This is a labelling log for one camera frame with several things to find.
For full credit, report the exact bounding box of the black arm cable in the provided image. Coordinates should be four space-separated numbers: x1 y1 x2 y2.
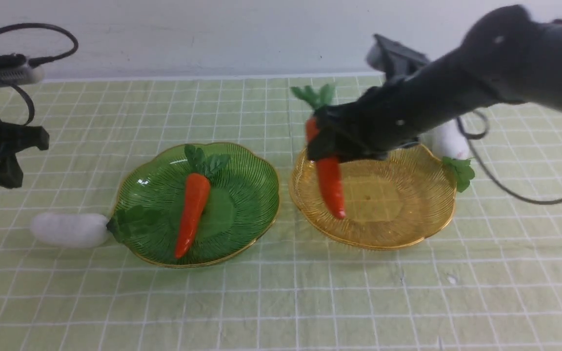
454 110 562 205
0 23 79 126

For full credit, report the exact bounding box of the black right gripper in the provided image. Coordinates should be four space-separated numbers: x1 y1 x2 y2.
306 83 438 163

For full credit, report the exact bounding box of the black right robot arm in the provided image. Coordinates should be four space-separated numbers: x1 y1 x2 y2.
306 5 562 162

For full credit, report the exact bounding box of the amber plastic plate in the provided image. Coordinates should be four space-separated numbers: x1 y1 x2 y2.
288 144 457 251

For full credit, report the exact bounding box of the orange carrot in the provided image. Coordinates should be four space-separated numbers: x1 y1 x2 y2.
174 144 231 259
290 83 346 219

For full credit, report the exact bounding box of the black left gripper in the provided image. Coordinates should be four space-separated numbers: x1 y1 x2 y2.
0 122 50 189

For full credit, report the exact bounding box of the white radish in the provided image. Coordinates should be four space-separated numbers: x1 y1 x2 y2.
29 205 163 249
431 119 476 193

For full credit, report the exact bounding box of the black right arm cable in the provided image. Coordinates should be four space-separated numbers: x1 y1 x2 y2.
454 110 562 205

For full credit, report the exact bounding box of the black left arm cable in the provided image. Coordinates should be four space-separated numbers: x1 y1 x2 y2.
0 23 79 126

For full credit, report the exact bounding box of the green checkered tablecloth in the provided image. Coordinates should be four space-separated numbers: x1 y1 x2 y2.
0 76 562 351

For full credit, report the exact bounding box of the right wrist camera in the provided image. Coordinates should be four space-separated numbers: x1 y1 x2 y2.
365 34 430 80

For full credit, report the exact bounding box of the green plastic plate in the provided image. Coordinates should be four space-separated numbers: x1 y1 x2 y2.
111 142 280 269

